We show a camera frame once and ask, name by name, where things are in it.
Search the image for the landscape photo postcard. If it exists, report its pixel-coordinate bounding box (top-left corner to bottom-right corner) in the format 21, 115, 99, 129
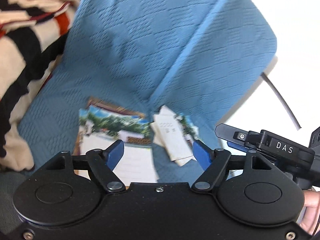
73, 97, 158, 186

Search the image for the white paper cards stack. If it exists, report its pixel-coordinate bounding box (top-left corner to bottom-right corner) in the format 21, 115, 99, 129
150, 105, 199, 166

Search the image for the person's right hand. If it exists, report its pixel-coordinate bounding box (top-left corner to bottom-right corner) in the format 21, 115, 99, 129
299, 190, 319, 235

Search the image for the blue textured chair cover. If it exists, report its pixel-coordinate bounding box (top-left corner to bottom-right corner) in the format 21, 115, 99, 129
18, 0, 277, 168

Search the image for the striped red black white blanket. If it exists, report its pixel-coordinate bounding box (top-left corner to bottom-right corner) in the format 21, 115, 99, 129
1, 0, 81, 172

